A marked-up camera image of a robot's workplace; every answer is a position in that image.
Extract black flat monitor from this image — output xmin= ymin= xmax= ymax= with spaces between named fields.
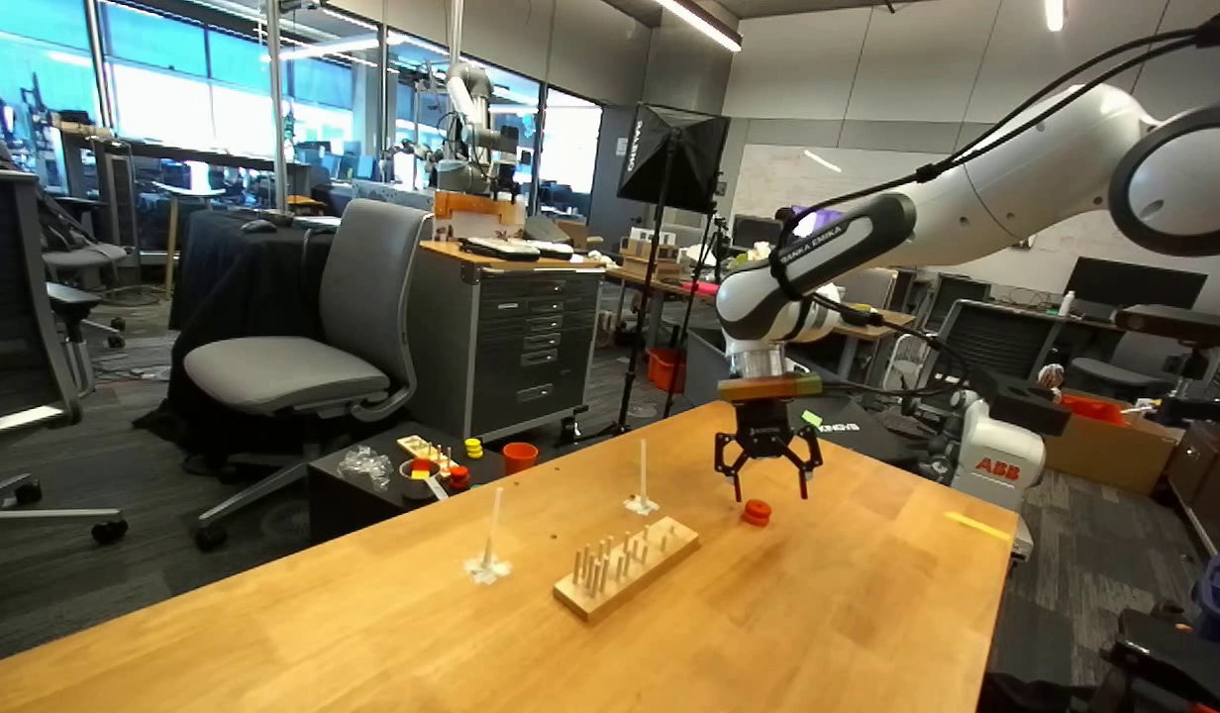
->
xmin=1064 ymin=253 xmax=1213 ymax=315

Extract white vertical pole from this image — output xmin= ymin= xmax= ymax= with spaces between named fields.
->
xmin=265 ymin=0 xmax=293 ymax=213

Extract ceiling light strip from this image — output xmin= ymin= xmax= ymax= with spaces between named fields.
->
xmin=648 ymin=0 xmax=743 ymax=55

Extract black equipment case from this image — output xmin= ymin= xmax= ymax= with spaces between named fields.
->
xmin=1105 ymin=605 xmax=1220 ymax=713

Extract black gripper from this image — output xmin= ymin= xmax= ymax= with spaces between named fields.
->
xmin=712 ymin=394 xmax=825 ymax=506

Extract black draped cloth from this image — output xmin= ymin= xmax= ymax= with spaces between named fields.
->
xmin=129 ymin=205 xmax=350 ymax=459

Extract grey office chair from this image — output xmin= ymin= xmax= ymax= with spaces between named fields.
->
xmin=180 ymin=195 xmax=437 ymax=555

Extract dark grey storage bin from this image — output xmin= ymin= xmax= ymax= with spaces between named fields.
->
xmin=684 ymin=327 xmax=743 ymax=417

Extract yellow tape strip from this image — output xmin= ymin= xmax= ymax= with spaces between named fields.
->
xmin=944 ymin=506 xmax=1021 ymax=546

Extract grey monitor back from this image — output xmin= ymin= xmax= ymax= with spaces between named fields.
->
xmin=944 ymin=298 xmax=1064 ymax=386

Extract black low table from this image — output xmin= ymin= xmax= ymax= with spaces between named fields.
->
xmin=304 ymin=418 xmax=561 ymax=542

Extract black keyboard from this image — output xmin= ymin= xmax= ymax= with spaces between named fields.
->
xmin=454 ymin=228 xmax=584 ymax=266

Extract black office chair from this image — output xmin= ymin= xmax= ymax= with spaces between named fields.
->
xmin=0 ymin=163 xmax=129 ymax=550

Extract wall whiteboard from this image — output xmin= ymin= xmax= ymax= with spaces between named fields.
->
xmin=732 ymin=138 xmax=1220 ymax=299

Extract tan wooden block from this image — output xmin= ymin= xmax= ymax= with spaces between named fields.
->
xmin=394 ymin=431 xmax=458 ymax=465

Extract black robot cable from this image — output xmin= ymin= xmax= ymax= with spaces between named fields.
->
xmin=778 ymin=6 xmax=1220 ymax=228

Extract black softbox light stand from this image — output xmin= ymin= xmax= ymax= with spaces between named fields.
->
xmin=613 ymin=104 xmax=735 ymax=434

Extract black side table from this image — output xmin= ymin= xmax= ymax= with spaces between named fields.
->
xmin=819 ymin=391 xmax=964 ymax=473

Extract grey drawer cabinet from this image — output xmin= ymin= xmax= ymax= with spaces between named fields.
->
xmin=407 ymin=236 xmax=611 ymax=446

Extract orange cardboard box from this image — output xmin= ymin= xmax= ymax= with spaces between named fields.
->
xmin=432 ymin=188 xmax=532 ymax=245

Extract orange bucket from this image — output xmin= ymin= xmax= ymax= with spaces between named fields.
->
xmin=640 ymin=341 xmax=689 ymax=394

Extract long wooden desk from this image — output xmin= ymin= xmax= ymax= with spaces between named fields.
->
xmin=606 ymin=253 xmax=918 ymax=386

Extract wooden board clear pegs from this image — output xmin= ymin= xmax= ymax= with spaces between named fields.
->
xmin=552 ymin=509 xmax=705 ymax=623

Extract clear plastic bag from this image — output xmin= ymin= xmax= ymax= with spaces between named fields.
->
xmin=333 ymin=440 xmax=397 ymax=485

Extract white ABB robot base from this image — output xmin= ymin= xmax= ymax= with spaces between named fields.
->
xmin=948 ymin=386 xmax=1050 ymax=516

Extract brown box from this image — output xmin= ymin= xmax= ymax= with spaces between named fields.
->
xmin=1159 ymin=418 xmax=1220 ymax=557

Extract clear peg stand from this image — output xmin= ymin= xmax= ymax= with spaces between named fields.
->
xmin=623 ymin=434 xmax=667 ymax=517
xmin=458 ymin=477 xmax=520 ymax=591

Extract red plastic object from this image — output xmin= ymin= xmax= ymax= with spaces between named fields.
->
xmin=1058 ymin=386 xmax=1133 ymax=427

